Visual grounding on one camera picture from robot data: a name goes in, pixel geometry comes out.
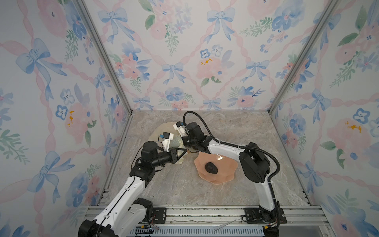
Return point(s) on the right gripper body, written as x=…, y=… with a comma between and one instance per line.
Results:
x=188, y=141

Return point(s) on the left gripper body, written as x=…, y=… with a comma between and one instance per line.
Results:
x=164, y=158

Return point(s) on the yellow plastic bag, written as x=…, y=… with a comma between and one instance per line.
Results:
x=167, y=127

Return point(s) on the dark avocado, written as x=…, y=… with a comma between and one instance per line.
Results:
x=211, y=168

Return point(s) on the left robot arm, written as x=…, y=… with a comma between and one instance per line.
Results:
x=127, y=209

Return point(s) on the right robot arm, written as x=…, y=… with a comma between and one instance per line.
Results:
x=254, y=162

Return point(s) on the pink scalloped fruit plate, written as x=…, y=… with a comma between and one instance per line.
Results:
x=226, y=168

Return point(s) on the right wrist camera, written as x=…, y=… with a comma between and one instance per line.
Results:
x=181, y=129

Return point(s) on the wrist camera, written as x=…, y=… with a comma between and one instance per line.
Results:
x=181, y=129
x=166, y=140

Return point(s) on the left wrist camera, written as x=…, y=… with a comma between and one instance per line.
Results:
x=166, y=140

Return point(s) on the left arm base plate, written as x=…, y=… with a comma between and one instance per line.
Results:
x=157, y=215

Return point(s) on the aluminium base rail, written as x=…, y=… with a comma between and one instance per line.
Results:
x=227, y=221

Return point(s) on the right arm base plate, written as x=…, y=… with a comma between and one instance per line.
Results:
x=257, y=215

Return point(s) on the left aluminium corner post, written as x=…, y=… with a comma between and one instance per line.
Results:
x=88, y=22

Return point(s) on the aluminium corner post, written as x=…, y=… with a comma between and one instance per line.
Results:
x=88, y=22
x=308, y=46

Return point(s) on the right aluminium corner post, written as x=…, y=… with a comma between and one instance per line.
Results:
x=308, y=46

